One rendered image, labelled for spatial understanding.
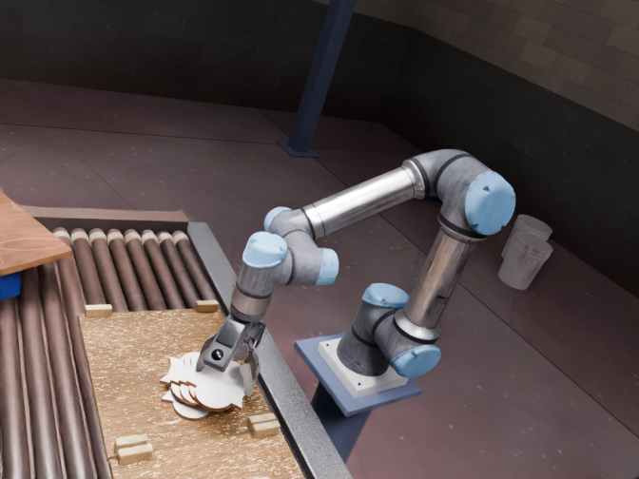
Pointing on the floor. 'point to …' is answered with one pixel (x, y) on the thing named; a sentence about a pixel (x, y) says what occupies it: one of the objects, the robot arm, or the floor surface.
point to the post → (319, 79)
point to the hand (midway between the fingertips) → (222, 384)
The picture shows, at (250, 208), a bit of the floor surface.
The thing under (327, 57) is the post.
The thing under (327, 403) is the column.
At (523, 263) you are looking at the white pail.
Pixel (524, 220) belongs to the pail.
